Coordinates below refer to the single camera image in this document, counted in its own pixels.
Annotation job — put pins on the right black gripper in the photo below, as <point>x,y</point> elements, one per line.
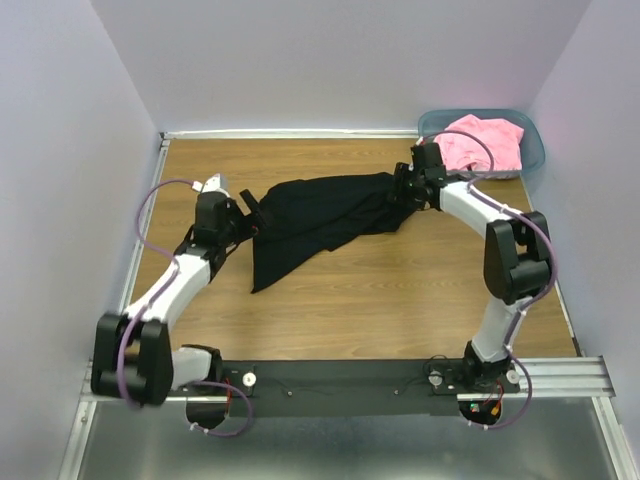
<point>409,172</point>

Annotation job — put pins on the pink t shirt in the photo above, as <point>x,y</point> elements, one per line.
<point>479,144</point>

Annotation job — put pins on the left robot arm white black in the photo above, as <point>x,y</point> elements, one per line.
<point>133,359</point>

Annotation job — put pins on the black t shirt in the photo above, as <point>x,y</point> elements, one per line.
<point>306,217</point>

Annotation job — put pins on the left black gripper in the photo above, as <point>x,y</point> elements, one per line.
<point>256,210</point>

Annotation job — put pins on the teal plastic bin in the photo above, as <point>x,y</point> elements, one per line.
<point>432,124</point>

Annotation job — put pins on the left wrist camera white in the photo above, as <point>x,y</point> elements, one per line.
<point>216,183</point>

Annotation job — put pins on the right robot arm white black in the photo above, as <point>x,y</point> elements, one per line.
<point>517,263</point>

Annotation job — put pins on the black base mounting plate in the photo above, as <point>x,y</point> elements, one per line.
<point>343,388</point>

